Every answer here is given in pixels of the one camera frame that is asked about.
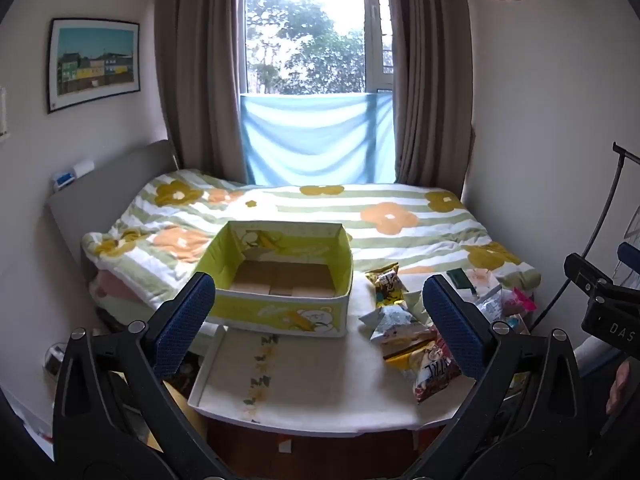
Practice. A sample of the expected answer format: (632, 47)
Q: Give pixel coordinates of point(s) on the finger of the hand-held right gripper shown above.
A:
(631, 254)

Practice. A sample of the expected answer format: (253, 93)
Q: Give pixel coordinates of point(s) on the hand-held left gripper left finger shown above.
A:
(182, 327)

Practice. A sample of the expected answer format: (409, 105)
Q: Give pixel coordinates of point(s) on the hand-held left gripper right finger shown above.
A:
(455, 327)

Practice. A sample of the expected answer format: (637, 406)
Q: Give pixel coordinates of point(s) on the red white chips packet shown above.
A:
(434, 371)

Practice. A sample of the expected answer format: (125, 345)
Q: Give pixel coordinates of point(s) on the light blue snack packet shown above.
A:
(395, 325)

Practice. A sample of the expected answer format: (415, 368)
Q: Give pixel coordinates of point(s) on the yellow green storage box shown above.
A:
(280, 317)

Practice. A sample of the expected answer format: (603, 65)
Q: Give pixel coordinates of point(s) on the person's right hand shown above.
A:
(620, 387)

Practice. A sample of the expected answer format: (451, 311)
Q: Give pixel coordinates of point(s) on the white cloth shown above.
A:
(592, 352)

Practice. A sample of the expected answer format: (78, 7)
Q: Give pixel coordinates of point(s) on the dark green snack packet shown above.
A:
(457, 278)

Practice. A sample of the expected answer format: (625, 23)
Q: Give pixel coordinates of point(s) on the white flower print box lid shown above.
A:
(235, 375)

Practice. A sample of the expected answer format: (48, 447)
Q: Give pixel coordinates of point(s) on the pink folded bedding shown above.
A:
(115, 286)

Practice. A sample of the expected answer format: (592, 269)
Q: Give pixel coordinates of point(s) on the yellow black snack packet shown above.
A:
(387, 285)

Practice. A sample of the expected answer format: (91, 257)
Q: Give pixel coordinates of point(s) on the striped floral blanket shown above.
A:
(425, 240)

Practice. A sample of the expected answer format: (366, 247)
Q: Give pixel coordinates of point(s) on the grey bed headboard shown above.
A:
(100, 195)

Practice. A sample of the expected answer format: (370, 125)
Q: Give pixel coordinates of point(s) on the white blue box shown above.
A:
(75, 172)

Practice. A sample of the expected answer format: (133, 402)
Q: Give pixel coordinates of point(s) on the light blue cloth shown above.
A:
(315, 135)

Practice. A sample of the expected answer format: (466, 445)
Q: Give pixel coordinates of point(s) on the framed wall picture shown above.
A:
(95, 62)

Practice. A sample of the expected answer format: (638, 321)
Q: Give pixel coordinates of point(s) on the white wall switch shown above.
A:
(3, 112)

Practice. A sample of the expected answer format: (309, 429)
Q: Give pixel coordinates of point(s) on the white window frame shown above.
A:
(372, 35)

